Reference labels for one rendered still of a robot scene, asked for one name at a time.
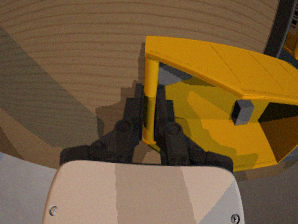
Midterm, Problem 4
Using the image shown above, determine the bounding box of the yellow bin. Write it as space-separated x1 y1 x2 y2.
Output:
283 0 298 60
143 36 298 172

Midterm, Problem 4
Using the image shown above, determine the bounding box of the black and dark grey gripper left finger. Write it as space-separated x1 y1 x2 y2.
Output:
60 84 144 165

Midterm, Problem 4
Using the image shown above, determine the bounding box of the grey slanted shelf rack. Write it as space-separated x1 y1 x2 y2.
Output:
264 0 298 163

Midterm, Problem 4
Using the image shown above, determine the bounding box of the dark grey block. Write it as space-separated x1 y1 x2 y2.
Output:
158 62 193 86
231 99 255 125

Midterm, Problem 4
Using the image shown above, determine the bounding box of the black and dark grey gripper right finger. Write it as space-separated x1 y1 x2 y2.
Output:
154 85 233 174

